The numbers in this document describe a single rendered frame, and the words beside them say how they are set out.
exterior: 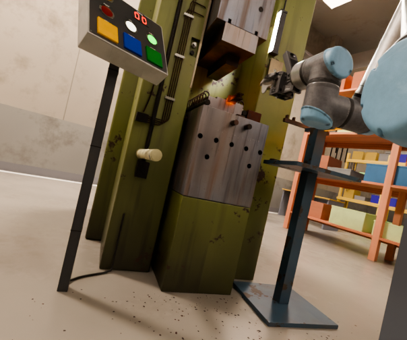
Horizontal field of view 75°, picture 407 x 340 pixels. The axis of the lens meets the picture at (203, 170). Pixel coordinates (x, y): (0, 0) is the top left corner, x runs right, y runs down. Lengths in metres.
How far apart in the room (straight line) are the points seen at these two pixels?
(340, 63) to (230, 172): 0.73
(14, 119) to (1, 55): 0.85
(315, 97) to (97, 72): 4.26
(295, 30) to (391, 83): 1.48
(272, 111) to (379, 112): 1.26
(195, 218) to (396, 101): 1.01
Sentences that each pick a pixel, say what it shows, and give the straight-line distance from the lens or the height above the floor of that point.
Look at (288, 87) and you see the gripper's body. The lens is 0.98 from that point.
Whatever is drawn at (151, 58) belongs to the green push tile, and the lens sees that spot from 1.15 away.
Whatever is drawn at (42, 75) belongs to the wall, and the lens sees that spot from 4.71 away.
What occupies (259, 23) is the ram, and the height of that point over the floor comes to 1.43.
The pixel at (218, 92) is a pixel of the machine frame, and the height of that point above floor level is 1.17.
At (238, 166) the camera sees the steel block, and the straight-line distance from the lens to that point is 1.35.
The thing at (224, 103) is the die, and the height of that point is 0.97.
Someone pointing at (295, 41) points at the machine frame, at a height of 1.52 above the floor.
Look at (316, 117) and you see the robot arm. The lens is 0.80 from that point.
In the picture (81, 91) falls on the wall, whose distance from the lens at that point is 4.72.
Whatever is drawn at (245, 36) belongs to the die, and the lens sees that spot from 1.55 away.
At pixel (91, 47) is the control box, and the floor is 0.93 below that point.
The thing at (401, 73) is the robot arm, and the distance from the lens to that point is 0.49.
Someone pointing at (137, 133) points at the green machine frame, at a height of 0.71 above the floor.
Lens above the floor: 0.60
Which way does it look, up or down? 1 degrees up
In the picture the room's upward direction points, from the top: 13 degrees clockwise
